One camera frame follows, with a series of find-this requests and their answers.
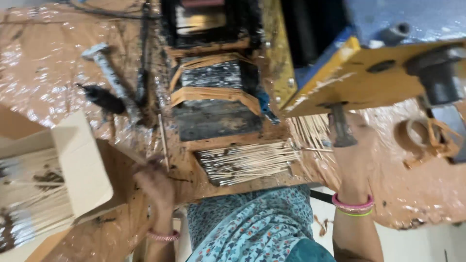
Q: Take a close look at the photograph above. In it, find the single thin bamboo stick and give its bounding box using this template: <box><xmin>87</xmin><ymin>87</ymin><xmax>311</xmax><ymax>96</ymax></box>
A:
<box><xmin>157</xmin><ymin>114</ymin><xmax>171</xmax><ymax>173</ymax></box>

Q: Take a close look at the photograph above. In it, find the scattered heap of bamboo sticks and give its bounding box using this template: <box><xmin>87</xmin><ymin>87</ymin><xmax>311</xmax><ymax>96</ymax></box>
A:
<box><xmin>288</xmin><ymin>114</ymin><xmax>335</xmax><ymax>161</ymax></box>

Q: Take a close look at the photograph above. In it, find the pink bangle on left wrist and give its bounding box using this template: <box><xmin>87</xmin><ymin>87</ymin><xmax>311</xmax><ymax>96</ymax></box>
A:
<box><xmin>146</xmin><ymin>229</ymin><xmax>181</xmax><ymax>243</ymax></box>

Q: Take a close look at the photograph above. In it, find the blue handled tool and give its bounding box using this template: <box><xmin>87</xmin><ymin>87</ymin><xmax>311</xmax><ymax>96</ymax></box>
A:
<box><xmin>255</xmin><ymin>89</ymin><xmax>282</xmax><ymax>126</ymax></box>

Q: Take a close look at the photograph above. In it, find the pile of bamboo sticks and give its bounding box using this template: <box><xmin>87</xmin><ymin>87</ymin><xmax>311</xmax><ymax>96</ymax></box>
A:
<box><xmin>196</xmin><ymin>140</ymin><xmax>303</xmax><ymax>187</ymax></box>

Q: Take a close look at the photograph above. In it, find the dark metal lever pin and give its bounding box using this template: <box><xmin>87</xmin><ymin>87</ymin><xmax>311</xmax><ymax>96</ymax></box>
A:
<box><xmin>327</xmin><ymin>103</ymin><xmax>359</xmax><ymax>148</ymax></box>

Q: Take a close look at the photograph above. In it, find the bundle of coated incense sticks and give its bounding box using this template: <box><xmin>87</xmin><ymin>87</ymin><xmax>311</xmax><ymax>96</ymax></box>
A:
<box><xmin>0</xmin><ymin>147</ymin><xmax>75</xmax><ymax>253</ymax></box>

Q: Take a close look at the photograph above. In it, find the pink bangle on wrist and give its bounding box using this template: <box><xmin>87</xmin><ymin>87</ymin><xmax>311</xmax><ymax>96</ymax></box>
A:
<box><xmin>331</xmin><ymin>192</ymin><xmax>375</xmax><ymax>212</ymax></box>
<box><xmin>146</xmin><ymin>229</ymin><xmax>181</xmax><ymax>243</ymax></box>

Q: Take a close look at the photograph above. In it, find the yellow-green bangle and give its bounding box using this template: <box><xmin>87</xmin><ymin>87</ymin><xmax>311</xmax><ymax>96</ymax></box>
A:
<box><xmin>336</xmin><ymin>207</ymin><xmax>374</xmax><ymax>218</ymax></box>

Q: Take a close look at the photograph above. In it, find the black cable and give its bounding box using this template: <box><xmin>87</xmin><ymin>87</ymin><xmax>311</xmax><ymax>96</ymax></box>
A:
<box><xmin>55</xmin><ymin>0</ymin><xmax>162</xmax><ymax>21</ymax></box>

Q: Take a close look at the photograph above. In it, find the teal floral garment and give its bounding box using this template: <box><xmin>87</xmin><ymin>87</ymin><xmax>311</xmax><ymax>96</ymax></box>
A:
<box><xmin>185</xmin><ymin>184</ymin><xmax>337</xmax><ymax>262</ymax></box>

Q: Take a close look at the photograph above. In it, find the pink bangle on right wrist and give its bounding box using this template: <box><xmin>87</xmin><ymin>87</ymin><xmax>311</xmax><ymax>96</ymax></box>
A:
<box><xmin>331</xmin><ymin>192</ymin><xmax>375</xmax><ymax>212</ymax></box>

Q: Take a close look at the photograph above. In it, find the black greasy stick machine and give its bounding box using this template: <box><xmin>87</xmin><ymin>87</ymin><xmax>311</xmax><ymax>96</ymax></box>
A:
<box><xmin>160</xmin><ymin>0</ymin><xmax>264</xmax><ymax>143</ymax></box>

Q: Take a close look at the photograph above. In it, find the black round machine knob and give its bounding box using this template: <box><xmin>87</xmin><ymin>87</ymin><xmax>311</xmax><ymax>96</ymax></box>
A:
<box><xmin>404</xmin><ymin>47</ymin><xmax>466</xmax><ymax>107</ymax></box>

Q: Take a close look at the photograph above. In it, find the person's left hand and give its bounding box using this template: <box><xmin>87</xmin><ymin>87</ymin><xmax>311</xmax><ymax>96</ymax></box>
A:
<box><xmin>133</xmin><ymin>156</ymin><xmax>176</xmax><ymax>213</ymax></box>

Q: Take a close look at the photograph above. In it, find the glossy plastic table cover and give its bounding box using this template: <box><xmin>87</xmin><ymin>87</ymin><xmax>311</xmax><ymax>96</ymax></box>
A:
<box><xmin>0</xmin><ymin>2</ymin><xmax>466</xmax><ymax>262</ymax></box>

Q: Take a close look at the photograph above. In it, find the grey metal bolt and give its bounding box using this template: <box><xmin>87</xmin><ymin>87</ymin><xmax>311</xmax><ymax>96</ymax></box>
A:
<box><xmin>81</xmin><ymin>42</ymin><xmax>143</xmax><ymax>126</ymax></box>

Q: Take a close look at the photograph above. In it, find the person's right hand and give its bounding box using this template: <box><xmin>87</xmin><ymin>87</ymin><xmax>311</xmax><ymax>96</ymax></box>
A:
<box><xmin>327</xmin><ymin>112</ymin><xmax>376</xmax><ymax>199</ymax></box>

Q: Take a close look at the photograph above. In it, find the black greasy brush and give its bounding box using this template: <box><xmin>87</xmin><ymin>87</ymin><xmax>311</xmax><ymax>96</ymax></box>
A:
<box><xmin>76</xmin><ymin>83</ymin><xmax>128</xmax><ymax>115</ymax></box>

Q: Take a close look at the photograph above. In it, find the brown tape roll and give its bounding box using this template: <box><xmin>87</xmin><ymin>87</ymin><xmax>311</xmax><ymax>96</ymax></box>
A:
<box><xmin>395</xmin><ymin>118</ymin><xmax>435</xmax><ymax>150</ymax></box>

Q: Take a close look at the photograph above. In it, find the open cardboard box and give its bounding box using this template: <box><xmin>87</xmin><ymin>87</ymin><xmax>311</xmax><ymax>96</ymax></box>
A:
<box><xmin>0</xmin><ymin>109</ymin><xmax>146</xmax><ymax>262</ymax></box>

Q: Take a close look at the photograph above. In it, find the yellow and blue machine frame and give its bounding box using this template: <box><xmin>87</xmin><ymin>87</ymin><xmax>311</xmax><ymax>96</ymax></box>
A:
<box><xmin>262</xmin><ymin>0</ymin><xmax>466</xmax><ymax>119</ymax></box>

